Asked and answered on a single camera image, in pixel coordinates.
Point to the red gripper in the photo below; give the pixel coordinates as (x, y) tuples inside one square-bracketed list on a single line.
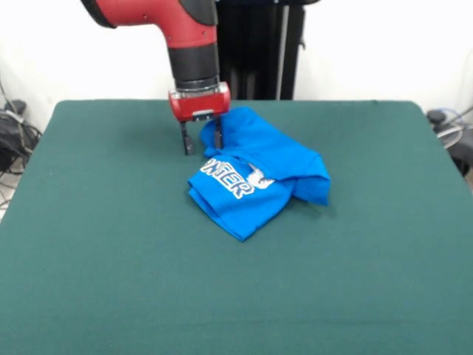
[(199, 107)]

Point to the blue shirt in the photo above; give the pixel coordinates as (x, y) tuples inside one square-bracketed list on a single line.
[(266, 192)]

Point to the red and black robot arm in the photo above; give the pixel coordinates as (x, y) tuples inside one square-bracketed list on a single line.
[(177, 26)]

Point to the dark green table cloth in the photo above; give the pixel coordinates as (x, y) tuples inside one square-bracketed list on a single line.
[(111, 288)]

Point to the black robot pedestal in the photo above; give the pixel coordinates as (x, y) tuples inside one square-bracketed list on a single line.
[(258, 48)]

